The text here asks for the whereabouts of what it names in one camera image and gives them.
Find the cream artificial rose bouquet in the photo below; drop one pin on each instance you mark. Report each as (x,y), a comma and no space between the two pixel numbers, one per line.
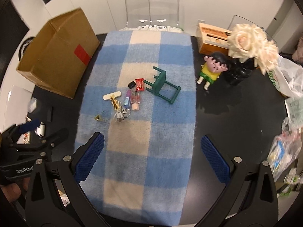
(250,41)

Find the plastic bag with items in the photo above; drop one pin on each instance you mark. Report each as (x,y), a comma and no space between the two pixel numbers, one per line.
(285,148)

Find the purple cap eye drops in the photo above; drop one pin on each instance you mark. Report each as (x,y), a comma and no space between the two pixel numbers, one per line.
(127,99)

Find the small gold triangle charm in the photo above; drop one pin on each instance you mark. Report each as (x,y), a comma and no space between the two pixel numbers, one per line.
(98,117)

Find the clear acrylic chair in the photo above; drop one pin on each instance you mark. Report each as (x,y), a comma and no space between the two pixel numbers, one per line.
(152,14)

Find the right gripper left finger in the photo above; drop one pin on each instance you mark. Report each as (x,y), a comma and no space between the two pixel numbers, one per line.
(55,197)

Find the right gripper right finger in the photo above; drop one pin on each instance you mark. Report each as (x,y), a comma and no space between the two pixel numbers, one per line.
(259,206)

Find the red candy wrapper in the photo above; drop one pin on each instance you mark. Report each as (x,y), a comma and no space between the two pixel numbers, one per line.
(139,84)

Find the black vase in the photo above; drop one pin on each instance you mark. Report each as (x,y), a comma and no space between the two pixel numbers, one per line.
(237,71)

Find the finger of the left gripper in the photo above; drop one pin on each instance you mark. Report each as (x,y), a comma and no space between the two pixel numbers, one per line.
(56,138)
(29,126)

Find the green toy stool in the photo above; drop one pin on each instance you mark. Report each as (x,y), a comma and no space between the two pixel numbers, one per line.
(157,85)

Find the clear pink sanitizer bottle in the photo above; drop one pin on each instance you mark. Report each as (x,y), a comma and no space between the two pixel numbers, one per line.
(135,100)

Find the cartoon boy figurine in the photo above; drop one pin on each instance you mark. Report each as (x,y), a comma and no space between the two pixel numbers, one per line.
(214,65)

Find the orange tissue box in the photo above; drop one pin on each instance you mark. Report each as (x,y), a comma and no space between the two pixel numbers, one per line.
(211,39)

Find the white nail file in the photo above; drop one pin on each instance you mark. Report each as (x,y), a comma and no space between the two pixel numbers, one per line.
(115,94)

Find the black round fan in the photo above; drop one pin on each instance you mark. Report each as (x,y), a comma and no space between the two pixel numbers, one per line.
(24,46)

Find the brown cardboard box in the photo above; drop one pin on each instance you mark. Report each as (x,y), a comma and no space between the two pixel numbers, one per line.
(59,54)

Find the person's left hand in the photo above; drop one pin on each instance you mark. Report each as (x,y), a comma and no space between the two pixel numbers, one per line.
(14,190)

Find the blue checked blanket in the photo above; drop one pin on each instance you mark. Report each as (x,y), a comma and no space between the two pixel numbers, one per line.
(143,171)

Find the clear plastic bag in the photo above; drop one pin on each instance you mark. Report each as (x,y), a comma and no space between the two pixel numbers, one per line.
(287,77)

